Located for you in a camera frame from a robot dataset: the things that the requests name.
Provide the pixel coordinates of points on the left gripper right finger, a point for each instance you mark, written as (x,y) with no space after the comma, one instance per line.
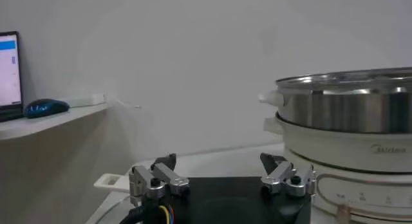
(283,177)

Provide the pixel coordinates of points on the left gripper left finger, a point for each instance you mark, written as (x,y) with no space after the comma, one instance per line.
(161,177)

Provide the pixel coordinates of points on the perforated steel steamer basket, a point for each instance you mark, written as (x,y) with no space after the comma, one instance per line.
(341,109)

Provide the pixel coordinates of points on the white electric cooker base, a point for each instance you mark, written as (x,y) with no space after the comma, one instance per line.
(338,154)

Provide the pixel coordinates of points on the white power adapter box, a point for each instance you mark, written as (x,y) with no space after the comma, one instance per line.
(83,101)

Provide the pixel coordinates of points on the white side desk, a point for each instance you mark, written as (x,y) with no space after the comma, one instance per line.
(38,122)

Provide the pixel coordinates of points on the blue computer mouse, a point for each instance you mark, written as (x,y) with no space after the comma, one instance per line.
(45,107)

